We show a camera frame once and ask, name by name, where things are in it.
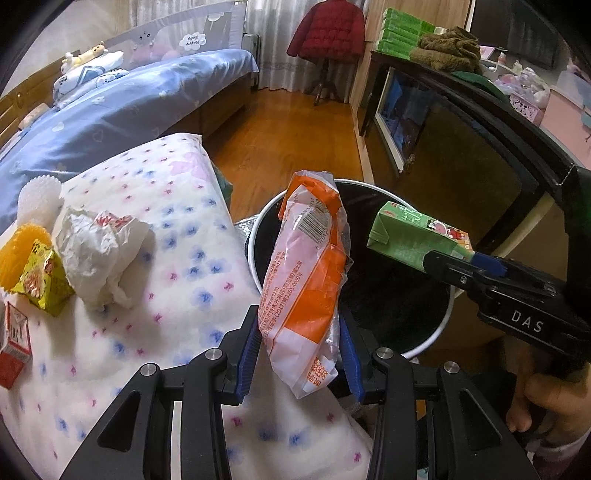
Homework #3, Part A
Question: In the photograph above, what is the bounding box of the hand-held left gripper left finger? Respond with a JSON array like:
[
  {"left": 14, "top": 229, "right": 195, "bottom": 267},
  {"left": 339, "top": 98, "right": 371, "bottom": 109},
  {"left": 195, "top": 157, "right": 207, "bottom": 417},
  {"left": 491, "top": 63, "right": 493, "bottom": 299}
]
[{"left": 60, "top": 305, "right": 264, "bottom": 480}]

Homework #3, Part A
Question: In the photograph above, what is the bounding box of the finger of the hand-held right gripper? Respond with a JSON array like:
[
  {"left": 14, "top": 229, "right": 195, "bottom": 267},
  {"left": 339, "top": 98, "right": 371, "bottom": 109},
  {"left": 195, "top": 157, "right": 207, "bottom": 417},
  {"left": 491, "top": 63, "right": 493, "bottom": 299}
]
[
  {"left": 473, "top": 253, "right": 555, "bottom": 289},
  {"left": 424, "top": 250, "right": 497, "bottom": 297}
]

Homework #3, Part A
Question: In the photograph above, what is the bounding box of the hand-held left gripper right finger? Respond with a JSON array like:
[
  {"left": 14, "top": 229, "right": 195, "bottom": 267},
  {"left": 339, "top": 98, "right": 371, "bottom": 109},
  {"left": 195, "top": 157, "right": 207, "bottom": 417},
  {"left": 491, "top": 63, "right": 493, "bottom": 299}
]
[{"left": 337, "top": 315, "right": 518, "bottom": 480}]

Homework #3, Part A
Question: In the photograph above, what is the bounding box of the green juice carton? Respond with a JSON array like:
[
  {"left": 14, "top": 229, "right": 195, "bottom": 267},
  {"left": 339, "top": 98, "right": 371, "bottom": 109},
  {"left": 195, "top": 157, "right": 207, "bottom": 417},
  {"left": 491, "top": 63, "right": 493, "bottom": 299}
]
[{"left": 367, "top": 202, "right": 476, "bottom": 274}]

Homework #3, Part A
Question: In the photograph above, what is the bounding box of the black-lined round waste bin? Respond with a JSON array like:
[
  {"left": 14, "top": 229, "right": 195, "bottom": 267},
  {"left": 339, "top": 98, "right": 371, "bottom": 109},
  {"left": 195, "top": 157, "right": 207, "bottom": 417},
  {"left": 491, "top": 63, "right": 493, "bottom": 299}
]
[{"left": 244, "top": 179, "right": 455, "bottom": 366}]

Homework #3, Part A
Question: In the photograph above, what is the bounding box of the orange and white snack wrapper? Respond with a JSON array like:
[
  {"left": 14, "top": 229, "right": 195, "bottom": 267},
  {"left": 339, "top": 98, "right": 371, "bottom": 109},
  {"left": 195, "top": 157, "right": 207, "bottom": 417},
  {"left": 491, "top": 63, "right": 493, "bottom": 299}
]
[{"left": 259, "top": 170, "right": 354, "bottom": 400}]

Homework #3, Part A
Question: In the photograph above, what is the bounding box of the white foam fruit net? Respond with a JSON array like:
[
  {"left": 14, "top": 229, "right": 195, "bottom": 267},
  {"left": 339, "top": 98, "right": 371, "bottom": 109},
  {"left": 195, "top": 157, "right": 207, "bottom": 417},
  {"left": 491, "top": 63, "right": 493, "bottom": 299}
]
[{"left": 17, "top": 178, "right": 63, "bottom": 227}]

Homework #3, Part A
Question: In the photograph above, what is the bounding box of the person's right hand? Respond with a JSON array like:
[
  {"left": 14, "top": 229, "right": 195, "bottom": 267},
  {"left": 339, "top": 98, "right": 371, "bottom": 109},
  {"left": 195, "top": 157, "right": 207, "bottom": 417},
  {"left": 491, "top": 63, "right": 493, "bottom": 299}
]
[{"left": 505, "top": 354, "right": 591, "bottom": 445}]

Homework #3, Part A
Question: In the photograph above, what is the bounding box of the dark glass-front cabinet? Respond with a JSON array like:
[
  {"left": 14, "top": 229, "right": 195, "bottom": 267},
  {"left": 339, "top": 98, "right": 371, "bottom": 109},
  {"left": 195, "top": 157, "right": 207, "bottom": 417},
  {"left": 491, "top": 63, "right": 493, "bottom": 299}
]
[{"left": 360, "top": 50, "right": 591, "bottom": 283}]

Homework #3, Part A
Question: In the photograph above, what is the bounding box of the pink patterned box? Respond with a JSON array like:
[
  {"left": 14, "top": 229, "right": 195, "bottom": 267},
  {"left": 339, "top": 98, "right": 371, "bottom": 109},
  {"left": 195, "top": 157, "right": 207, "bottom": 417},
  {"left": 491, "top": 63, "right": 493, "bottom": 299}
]
[{"left": 508, "top": 90, "right": 548, "bottom": 126}]

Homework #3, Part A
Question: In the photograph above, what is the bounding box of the dark green cloth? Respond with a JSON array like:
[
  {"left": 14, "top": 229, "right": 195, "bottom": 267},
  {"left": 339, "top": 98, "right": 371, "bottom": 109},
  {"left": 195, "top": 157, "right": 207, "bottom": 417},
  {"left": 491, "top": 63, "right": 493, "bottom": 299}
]
[{"left": 450, "top": 69, "right": 509, "bottom": 101}]

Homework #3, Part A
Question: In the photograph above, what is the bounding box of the crumpled white paper wrapper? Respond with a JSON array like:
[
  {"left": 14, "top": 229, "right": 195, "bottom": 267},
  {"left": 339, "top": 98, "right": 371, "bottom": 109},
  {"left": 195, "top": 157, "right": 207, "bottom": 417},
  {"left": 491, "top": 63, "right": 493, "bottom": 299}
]
[{"left": 53, "top": 203, "right": 155, "bottom": 309}]

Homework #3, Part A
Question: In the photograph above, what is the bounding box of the brown fuzzy cloth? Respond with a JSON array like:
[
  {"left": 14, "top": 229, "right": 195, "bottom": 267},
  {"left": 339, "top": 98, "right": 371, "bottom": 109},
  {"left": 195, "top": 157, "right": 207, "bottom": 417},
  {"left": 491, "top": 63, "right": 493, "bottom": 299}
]
[{"left": 410, "top": 27, "right": 483, "bottom": 75}]

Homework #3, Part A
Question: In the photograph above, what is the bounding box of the wooden wardrobe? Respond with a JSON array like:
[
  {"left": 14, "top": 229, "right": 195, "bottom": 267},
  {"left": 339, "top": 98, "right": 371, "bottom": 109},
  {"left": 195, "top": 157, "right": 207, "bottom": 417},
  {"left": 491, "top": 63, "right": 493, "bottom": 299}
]
[{"left": 348, "top": 0, "right": 389, "bottom": 136}]

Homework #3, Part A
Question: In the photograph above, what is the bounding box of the yellow snack packet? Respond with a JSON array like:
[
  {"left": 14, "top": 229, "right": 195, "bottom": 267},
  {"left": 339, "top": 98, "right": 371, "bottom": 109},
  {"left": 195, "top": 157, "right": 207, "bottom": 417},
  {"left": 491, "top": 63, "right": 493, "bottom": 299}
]
[{"left": 10, "top": 240, "right": 75, "bottom": 318}]

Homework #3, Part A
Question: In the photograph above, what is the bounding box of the wooden coat rack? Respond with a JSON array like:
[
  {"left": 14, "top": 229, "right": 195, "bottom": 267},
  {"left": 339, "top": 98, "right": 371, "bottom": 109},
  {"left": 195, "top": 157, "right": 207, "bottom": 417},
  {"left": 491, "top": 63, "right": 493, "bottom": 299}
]
[{"left": 311, "top": 54, "right": 345, "bottom": 108}]

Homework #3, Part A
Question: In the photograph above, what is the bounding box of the black television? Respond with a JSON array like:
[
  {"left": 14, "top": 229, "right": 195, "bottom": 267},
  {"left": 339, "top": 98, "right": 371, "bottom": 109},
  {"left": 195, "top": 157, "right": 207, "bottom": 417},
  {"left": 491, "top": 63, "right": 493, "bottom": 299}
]
[{"left": 470, "top": 0, "right": 574, "bottom": 71}]

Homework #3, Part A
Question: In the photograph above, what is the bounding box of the red and white carton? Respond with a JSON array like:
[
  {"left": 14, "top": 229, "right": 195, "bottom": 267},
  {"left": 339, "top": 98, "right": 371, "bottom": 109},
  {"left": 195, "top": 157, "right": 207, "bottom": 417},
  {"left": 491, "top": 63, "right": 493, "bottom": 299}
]
[{"left": 0, "top": 301, "right": 34, "bottom": 391}]

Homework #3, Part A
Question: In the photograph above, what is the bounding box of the stack of green boxes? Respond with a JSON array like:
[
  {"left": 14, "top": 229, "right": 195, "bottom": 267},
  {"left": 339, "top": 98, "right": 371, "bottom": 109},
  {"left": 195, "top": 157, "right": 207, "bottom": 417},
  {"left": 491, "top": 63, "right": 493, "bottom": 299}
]
[{"left": 378, "top": 8, "right": 437, "bottom": 60}]

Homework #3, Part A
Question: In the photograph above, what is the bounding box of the orange foam fruit net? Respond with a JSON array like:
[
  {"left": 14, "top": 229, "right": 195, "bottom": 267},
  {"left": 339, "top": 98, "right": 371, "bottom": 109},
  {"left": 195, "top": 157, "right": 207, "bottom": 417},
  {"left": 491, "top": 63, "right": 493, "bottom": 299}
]
[{"left": 0, "top": 224, "right": 54, "bottom": 291}]

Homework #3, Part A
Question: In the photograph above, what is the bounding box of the blue bed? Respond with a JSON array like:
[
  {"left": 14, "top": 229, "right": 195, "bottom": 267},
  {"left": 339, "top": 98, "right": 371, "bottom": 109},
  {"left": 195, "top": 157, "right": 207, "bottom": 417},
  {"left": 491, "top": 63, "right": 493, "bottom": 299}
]
[{"left": 0, "top": 48, "right": 260, "bottom": 241}]

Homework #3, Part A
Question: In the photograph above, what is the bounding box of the red puffer jacket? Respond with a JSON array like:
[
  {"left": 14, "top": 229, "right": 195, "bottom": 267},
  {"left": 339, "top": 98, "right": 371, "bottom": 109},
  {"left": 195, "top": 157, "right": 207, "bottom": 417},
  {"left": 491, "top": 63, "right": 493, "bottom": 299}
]
[{"left": 287, "top": 0, "right": 365, "bottom": 62}]

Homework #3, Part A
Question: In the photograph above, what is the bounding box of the white sheer curtain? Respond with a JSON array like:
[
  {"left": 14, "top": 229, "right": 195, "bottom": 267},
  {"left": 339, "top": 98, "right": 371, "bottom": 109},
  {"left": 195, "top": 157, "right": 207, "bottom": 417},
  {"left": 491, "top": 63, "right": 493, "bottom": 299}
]
[{"left": 240, "top": 0, "right": 386, "bottom": 93}]

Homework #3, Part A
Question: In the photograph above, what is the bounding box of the blue and white pillow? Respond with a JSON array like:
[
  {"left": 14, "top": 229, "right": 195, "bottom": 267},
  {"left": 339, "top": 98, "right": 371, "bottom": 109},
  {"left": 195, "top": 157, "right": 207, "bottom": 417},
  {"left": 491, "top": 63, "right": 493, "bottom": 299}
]
[{"left": 52, "top": 52, "right": 130, "bottom": 110}]

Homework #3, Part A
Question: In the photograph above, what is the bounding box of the small beige pillow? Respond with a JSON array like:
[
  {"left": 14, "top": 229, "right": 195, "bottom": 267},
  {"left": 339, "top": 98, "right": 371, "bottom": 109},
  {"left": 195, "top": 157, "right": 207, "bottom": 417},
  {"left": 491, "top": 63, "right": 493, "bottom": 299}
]
[{"left": 18, "top": 104, "right": 49, "bottom": 131}]

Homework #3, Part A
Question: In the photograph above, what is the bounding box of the yellow plush toy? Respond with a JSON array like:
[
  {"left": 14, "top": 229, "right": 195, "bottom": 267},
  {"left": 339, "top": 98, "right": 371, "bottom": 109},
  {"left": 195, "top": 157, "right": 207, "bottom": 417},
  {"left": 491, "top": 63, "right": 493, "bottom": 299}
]
[{"left": 61, "top": 42, "right": 110, "bottom": 75}]

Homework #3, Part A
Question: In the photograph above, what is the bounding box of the grey bed guard rail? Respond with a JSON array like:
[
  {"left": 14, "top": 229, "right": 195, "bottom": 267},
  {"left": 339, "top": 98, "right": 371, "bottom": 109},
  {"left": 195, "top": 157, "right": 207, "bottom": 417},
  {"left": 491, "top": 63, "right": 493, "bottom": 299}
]
[{"left": 62, "top": 6, "right": 245, "bottom": 63}]

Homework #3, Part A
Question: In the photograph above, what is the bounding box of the wooden bed frame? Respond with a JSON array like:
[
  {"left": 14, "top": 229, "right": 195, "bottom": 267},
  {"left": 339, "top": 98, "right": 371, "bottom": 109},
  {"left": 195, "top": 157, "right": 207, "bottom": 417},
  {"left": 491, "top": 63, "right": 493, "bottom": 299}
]
[{"left": 0, "top": 60, "right": 250, "bottom": 139}]

